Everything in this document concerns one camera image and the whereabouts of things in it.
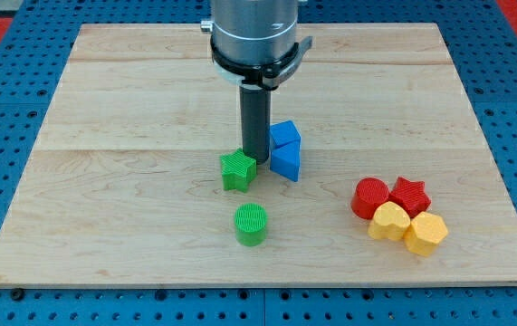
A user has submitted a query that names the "blue cube block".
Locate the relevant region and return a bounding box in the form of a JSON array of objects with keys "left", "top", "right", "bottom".
[{"left": 270, "top": 120, "right": 302, "bottom": 149}]

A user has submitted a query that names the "blue triangle block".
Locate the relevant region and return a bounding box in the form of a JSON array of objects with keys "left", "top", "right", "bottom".
[{"left": 270, "top": 141, "right": 301, "bottom": 182}]

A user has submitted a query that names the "wooden board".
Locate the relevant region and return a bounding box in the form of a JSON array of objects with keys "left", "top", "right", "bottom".
[{"left": 0, "top": 24, "right": 517, "bottom": 289}]

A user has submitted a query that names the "green star block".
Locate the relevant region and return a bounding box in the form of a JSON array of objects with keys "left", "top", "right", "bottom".
[{"left": 220, "top": 149, "right": 257, "bottom": 193}]

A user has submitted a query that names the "red star block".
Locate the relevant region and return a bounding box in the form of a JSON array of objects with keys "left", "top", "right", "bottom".
[{"left": 388, "top": 177, "right": 431, "bottom": 218}]

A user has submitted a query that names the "yellow hexagon block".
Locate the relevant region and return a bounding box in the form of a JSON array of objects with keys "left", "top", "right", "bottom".
[{"left": 404, "top": 212, "right": 448, "bottom": 257}]

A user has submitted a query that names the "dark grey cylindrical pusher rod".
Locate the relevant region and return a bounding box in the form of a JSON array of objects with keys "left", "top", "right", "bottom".
[{"left": 239, "top": 87, "right": 271, "bottom": 164}]

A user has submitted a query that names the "red cylinder block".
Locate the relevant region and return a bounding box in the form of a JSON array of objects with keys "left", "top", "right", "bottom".
[{"left": 350, "top": 177, "right": 389, "bottom": 220}]

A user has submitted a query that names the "yellow heart block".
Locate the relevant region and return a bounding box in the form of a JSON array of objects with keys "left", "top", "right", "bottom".
[{"left": 368, "top": 201, "right": 411, "bottom": 241}]

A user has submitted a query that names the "green cylinder block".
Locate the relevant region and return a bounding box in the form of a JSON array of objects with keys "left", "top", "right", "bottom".
[{"left": 234, "top": 203, "right": 268, "bottom": 246}]

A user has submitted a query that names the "black clamp ring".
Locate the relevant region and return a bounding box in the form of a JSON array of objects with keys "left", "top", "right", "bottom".
[{"left": 209, "top": 35, "right": 314, "bottom": 91}]

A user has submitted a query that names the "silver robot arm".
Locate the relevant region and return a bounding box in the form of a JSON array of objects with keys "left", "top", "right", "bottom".
[{"left": 200, "top": 0, "right": 312, "bottom": 164}]

